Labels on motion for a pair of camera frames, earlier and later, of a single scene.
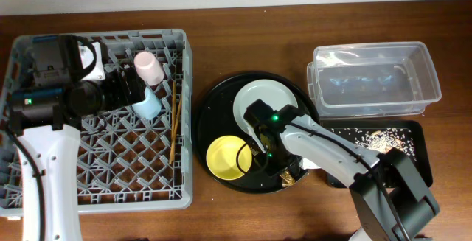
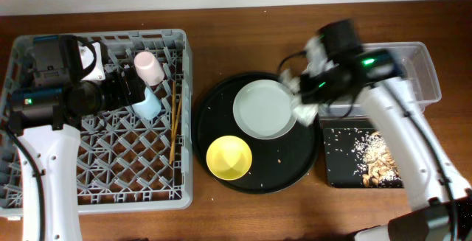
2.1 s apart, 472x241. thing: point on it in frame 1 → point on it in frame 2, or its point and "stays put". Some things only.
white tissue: [307, 164] → [304, 112]
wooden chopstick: [177, 121] stays put
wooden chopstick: [172, 122] stays put
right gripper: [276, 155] → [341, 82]
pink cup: [148, 68] stays put
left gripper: [130, 86] stays put
